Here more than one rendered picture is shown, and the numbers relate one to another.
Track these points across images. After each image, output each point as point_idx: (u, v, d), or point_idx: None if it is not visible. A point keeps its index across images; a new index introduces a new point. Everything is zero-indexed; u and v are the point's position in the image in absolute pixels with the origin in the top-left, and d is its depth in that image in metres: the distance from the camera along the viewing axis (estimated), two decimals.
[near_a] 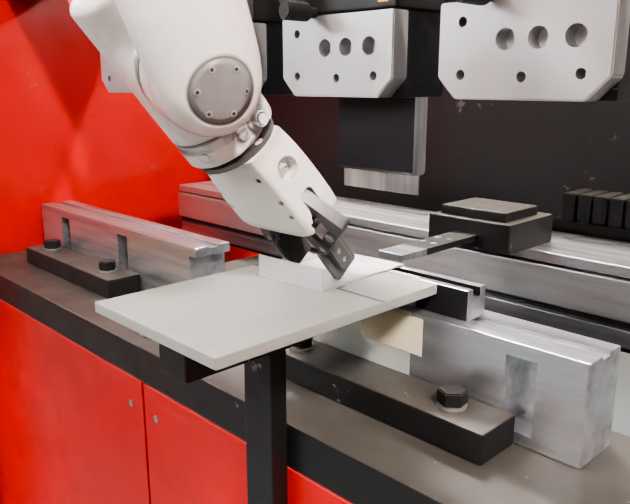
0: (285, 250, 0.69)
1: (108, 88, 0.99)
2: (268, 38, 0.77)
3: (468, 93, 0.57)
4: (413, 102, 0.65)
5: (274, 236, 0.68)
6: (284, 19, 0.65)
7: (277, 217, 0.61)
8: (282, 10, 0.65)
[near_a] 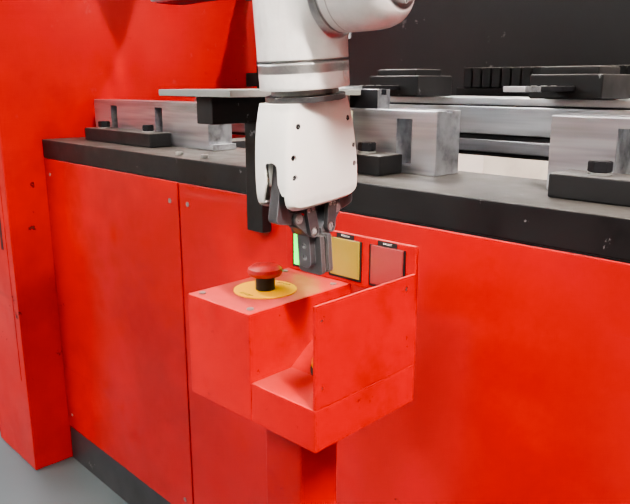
0: (322, 246, 0.67)
1: None
2: None
3: None
4: None
5: (316, 226, 0.66)
6: None
7: (344, 167, 0.66)
8: None
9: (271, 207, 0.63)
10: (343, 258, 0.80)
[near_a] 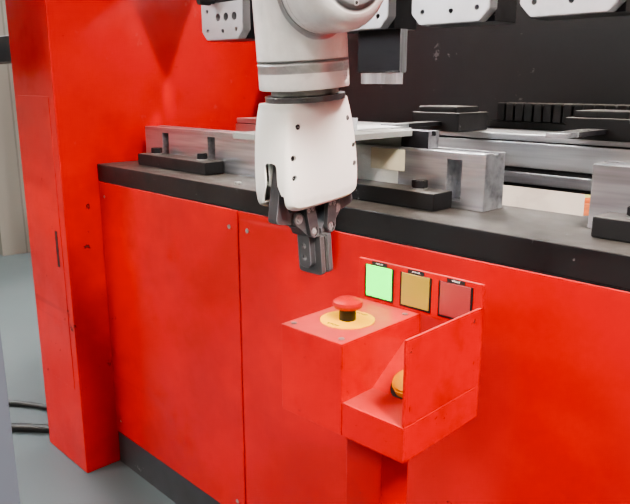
0: (322, 246, 0.67)
1: (206, 37, 1.55)
2: None
3: (426, 21, 1.12)
4: (399, 31, 1.21)
5: (316, 226, 0.66)
6: None
7: (344, 167, 0.66)
8: None
9: (271, 207, 0.63)
10: (414, 291, 0.92)
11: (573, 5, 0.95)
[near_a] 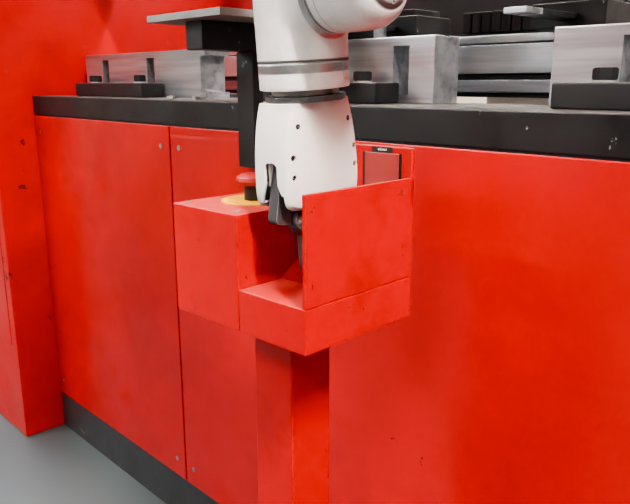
0: None
1: None
2: None
3: None
4: None
5: None
6: None
7: (344, 167, 0.66)
8: None
9: (271, 207, 0.63)
10: None
11: None
